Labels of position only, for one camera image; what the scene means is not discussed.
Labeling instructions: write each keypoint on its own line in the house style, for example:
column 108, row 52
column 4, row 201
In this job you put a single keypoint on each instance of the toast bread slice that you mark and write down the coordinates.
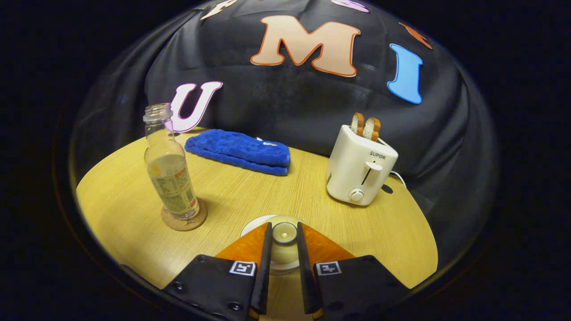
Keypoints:
column 357, row 125
column 371, row 129

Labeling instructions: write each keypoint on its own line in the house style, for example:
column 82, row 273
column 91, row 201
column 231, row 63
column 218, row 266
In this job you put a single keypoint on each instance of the black backdrop cloth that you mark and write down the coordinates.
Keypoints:
column 290, row 98

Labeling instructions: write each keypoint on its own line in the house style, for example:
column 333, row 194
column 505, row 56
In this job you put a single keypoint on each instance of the blue towel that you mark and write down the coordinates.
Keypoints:
column 241, row 151

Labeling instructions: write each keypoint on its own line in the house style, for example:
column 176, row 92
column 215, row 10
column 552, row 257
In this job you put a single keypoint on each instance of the white toaster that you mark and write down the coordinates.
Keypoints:
column 357, row 169

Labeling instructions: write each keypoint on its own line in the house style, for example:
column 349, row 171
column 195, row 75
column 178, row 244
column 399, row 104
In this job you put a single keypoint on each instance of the round cork coaster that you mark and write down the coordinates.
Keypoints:
column 185, row 224

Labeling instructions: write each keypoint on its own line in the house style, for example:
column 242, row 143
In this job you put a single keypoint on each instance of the clear plastic water bottle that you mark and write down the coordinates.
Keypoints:
column 171, row 178

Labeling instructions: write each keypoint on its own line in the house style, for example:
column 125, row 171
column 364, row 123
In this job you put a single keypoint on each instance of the cream saucer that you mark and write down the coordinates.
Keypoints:
column 252, row 225

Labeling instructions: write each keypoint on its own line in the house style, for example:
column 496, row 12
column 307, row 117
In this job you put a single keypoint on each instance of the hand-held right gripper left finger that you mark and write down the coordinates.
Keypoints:
column 265, row 267

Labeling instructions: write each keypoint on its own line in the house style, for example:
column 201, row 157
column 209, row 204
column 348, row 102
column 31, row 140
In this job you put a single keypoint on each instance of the cream teacup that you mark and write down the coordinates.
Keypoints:
column 284, row 267

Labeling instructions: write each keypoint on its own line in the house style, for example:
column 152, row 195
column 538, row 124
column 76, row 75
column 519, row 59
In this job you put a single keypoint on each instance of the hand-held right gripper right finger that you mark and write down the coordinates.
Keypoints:
column 304, row 267

